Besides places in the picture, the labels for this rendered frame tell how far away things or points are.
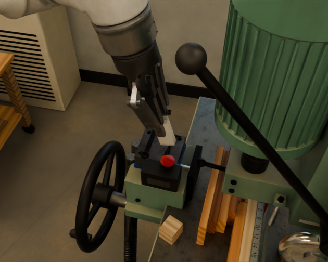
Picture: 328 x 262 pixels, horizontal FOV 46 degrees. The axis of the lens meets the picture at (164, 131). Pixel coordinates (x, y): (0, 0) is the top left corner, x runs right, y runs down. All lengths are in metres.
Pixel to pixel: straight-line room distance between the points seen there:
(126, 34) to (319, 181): 0.38
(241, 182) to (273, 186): 0.06
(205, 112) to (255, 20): 0.63
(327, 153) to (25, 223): 1.60
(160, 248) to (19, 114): 1.50
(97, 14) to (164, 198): 0.46
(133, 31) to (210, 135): 0.52
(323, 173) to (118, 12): 0.39
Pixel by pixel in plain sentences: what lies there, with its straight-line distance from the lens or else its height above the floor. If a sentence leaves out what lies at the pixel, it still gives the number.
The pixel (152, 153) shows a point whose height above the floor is 1.00.
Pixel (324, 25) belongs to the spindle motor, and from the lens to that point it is 0.45.
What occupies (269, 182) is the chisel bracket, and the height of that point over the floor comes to 1.07.
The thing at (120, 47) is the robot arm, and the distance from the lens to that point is 0.58.
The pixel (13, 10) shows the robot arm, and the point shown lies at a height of 1.36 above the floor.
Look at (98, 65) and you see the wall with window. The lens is 2.45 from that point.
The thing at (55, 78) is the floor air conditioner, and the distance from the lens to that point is 2.22.
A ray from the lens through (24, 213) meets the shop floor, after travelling 2.03.
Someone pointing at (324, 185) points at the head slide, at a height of 1.14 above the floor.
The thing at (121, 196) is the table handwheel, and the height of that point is 0.83.
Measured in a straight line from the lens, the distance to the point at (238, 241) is 0.82.
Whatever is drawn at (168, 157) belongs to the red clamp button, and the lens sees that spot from 0.81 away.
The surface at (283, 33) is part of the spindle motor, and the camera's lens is 0.46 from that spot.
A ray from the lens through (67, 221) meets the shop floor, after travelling 1.95.
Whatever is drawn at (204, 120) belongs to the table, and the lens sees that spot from 1.05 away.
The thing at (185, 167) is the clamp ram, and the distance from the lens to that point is 0.87.
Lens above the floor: 1.67
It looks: 49 degrees down
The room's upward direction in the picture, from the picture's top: straight up
